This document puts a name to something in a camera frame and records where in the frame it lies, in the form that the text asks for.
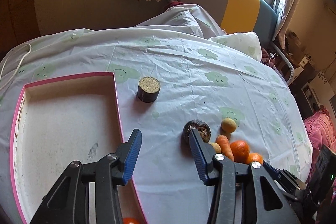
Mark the sugarcane piece cut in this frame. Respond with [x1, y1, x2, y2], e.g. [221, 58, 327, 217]
[137, 76, 161, 103]

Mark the yellow longan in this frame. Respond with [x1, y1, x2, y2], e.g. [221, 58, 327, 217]
[221, 117, 237, 134]
[209, 142, 222, 153]

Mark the large orange tangerine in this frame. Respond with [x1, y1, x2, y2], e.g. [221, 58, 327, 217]
[230, 140, 250, 163]

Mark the white cloud pillow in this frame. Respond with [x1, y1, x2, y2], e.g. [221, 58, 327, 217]
[209, 31, 262, 61]

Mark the grey yellow blue sofa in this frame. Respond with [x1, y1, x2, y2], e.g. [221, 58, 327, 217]
[177, 0, 277, 48]

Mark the small orange carrot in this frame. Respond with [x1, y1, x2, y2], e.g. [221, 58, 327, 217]
[216, 135, 234, 161]

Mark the pink white shallow box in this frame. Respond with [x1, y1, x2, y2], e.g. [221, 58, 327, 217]
[9, 72, 138, 223]

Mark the pink blanket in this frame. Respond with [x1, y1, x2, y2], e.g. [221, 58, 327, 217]
[303, 106, 335, 174]

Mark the large dark water chestnut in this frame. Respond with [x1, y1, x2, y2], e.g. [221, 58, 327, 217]
[182, 119, 211, 144]

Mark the white green cloud tablecloth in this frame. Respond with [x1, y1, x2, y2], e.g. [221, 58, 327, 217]
[1, 5, 312, 223]

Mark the small orange tangerine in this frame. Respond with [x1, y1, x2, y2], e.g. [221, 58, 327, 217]
[245, 153, 264, 165]

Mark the white power cable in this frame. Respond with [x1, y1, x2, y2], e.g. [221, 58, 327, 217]
[0, 43, 32, 92]

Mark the red cherry tomato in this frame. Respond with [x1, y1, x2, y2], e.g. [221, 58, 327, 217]
[123, 217, 141, 224]

